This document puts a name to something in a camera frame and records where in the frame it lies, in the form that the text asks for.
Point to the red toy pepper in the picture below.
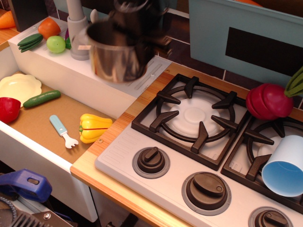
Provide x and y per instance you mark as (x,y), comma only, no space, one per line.
(9,109)

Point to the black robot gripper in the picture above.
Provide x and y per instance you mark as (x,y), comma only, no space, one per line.
(140,19)

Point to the green toy apple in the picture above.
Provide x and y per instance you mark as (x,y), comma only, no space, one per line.
(56,44)

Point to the blue handled toy fork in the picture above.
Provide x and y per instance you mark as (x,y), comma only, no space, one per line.
(62,131)

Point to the right black burner grate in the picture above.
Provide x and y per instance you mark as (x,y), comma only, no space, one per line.
(253,149)

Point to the black burner grate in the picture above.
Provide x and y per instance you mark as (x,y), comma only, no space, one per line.
(194,119)
(253,149)

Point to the green toy cucumber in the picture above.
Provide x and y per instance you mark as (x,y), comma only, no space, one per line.
(42,98)

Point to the left black burner grate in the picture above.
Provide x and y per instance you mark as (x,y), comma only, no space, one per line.
(194,119)

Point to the grey toy stove top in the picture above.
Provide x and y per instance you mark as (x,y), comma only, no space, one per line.
(116,161)

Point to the stainless steel pot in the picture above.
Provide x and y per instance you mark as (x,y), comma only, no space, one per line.
(117,64)

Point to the grey toy faucet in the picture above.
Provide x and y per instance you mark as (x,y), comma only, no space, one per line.
(77,26)

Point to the right stove knob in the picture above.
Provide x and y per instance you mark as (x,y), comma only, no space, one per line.
(269,217)

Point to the white toy sink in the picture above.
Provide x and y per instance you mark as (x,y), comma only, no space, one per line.
(32,142)

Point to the light blue plastic cup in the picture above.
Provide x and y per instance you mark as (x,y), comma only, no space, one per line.
(283,172)

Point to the large middle stove knob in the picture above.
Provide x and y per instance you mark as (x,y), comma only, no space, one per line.
(206,193)

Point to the red toy radish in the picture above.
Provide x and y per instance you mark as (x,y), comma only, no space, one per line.
(270,101)

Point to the teal toy microwave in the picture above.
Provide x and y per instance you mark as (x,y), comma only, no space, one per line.
(257,43)

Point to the orange toy vegetable piece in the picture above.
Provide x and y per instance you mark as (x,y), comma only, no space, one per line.
(49,28)

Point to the yellow toy bell pepper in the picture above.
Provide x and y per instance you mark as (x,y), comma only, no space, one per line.
(92,127)

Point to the cream scalloped toy plate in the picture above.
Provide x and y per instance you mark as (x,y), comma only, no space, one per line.
(20,87)

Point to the blue clamp tool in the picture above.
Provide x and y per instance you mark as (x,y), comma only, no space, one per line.
(27,184)

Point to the small left stove knob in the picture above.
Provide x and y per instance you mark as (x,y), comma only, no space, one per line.
(151,163)

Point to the orange toy carrot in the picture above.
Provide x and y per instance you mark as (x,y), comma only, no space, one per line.
(7,20)

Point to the purple toy eggplant piece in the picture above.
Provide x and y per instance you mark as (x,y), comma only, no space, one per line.
(67,40)

